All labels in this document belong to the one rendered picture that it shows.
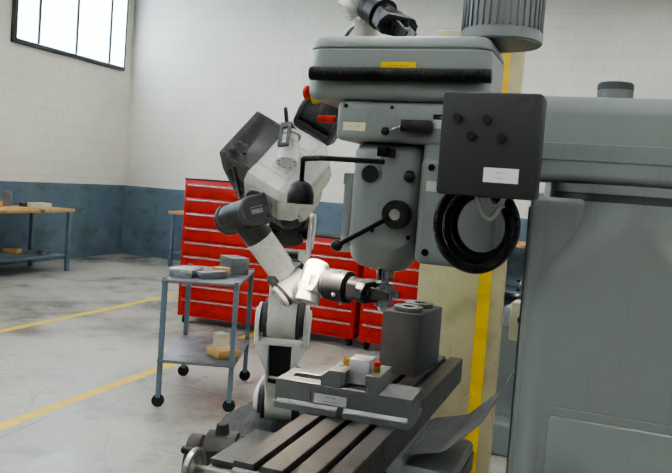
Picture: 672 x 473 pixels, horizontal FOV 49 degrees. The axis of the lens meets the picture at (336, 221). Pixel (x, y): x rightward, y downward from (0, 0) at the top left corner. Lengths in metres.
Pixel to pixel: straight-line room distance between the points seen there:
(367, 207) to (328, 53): 0.40
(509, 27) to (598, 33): 9.29
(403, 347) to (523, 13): 1.02
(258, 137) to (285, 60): 9.77
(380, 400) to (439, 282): 1.94
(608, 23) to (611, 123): 9.39
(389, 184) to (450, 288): 1.89
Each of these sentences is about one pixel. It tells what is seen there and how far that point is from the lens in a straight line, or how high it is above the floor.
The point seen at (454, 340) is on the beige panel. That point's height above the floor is 0.79.
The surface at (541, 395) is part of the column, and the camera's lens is 1.73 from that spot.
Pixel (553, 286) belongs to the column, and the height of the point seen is 1.33.
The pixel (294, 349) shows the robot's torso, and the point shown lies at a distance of 2.70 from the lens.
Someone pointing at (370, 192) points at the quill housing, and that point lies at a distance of 1.86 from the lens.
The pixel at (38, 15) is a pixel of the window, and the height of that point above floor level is 3.61.
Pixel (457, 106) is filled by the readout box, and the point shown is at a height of 1.69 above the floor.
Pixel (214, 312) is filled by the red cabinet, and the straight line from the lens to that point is 7.46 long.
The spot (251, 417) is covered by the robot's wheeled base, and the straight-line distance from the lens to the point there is 3.05.
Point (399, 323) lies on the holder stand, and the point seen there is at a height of 1.11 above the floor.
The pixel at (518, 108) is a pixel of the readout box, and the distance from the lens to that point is 1.52.
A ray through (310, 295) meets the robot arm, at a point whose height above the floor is 1.21.
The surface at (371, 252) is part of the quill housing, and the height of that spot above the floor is 1.35.
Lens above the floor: 1.52
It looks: 3 degrees down
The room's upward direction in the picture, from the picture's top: 4 degrees clockwise
